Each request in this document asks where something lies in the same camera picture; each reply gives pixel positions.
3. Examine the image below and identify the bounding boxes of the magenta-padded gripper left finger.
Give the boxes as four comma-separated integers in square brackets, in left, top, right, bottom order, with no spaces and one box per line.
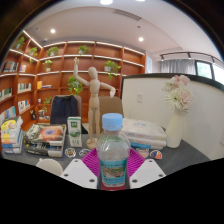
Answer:
[59,148,102,190]

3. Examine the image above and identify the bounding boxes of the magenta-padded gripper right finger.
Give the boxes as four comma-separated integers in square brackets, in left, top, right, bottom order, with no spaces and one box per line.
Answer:
[126,148,167,190]

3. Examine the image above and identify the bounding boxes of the clear blue-capped water bottle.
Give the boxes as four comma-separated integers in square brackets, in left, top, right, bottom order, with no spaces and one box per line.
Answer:
[95,112,132,191]

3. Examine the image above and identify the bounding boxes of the round printed badge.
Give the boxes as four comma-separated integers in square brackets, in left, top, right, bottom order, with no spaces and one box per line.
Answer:
[149,149,163,160]
[64,147,77,159]
[135,147,150,159]
[78,148,91,158]

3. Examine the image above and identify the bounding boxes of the white tissue pack stack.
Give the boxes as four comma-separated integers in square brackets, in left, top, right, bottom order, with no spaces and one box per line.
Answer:
[122,117,168,150]

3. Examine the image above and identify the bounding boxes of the green and white drink carton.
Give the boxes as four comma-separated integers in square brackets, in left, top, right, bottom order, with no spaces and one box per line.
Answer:
[67,116,83,148]

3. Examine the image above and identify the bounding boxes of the book stack with nebula cover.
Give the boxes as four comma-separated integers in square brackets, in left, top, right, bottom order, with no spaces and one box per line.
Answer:
[23,123,68,158]

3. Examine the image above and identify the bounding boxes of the white vase with flowers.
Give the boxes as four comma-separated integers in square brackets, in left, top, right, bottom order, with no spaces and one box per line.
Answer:
[162,74,195,149]

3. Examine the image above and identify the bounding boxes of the dark office chair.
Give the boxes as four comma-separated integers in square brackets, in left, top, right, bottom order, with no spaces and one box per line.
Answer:
[49,94,83,126]

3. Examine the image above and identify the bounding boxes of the brown chair back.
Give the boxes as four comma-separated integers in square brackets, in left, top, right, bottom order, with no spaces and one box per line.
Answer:
[98,96,125,134]

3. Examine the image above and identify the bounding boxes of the wooden artist mannequin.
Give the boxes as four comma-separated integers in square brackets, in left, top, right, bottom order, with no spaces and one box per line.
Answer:
[73,57,117,150]

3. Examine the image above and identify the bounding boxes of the white partition panel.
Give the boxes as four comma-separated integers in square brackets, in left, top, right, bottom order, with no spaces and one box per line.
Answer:
[120,73,224,161]

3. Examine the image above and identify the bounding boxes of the colourful book stack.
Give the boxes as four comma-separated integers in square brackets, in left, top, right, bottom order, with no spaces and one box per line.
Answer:
[0,115,24,155]

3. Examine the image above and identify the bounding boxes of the wooden shelf unit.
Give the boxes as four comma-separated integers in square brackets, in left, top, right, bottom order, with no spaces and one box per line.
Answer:
[0,29,147,134]

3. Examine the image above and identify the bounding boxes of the window with grey curtain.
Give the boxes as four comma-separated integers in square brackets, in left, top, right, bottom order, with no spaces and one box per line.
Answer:
[159,51,224,84]

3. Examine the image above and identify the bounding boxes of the round ceiling lights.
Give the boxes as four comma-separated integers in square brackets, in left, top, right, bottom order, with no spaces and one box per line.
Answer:
[49,0,145,43]

